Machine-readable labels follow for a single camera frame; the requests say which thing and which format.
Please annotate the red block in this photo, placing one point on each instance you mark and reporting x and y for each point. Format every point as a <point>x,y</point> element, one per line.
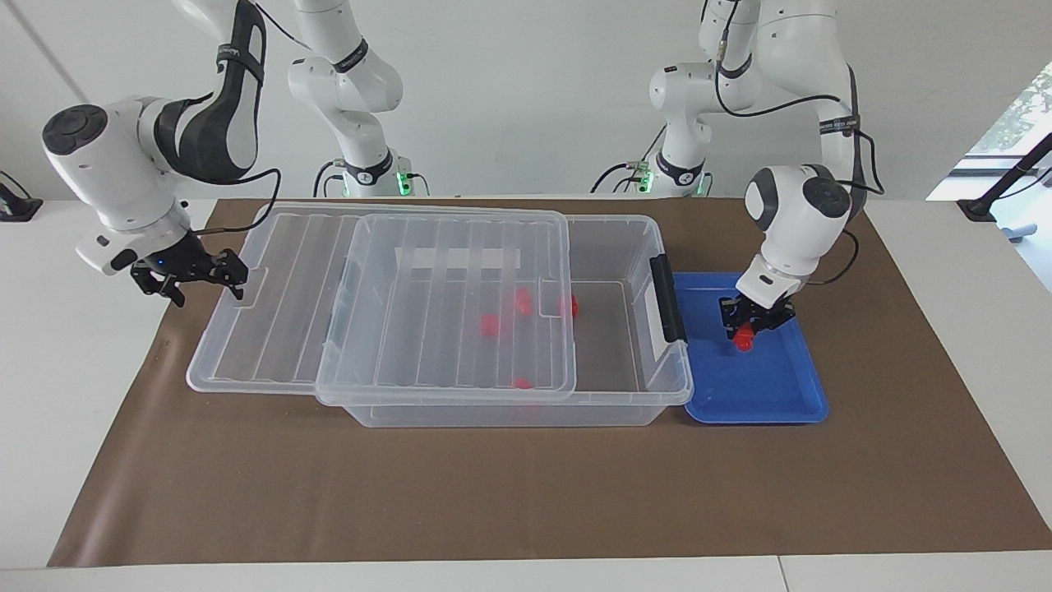
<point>523,299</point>
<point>523,383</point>
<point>745,339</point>
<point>569,307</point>
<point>490,326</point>

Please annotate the black stand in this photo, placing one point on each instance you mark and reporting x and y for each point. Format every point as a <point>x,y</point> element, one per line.
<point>1007,177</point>
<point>18,205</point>

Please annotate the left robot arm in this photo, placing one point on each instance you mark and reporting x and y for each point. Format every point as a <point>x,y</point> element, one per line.
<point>801,214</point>

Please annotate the clear plastic storage box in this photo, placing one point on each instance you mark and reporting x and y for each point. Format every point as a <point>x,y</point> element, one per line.
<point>612,345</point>

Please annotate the black box latch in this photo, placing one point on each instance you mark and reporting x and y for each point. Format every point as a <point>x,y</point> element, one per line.
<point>667,300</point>

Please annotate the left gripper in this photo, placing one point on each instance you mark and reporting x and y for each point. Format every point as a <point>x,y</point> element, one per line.
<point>758,307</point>

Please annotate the clear plastic box lid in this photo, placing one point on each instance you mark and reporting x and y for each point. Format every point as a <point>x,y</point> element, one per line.
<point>288,312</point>

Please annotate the blue plastic tray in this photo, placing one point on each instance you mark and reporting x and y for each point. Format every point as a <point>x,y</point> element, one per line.
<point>748,386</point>

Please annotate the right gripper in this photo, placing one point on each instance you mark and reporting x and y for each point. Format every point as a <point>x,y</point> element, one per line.
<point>174,259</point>

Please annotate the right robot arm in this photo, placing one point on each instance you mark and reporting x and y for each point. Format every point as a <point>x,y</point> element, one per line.
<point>123,177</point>

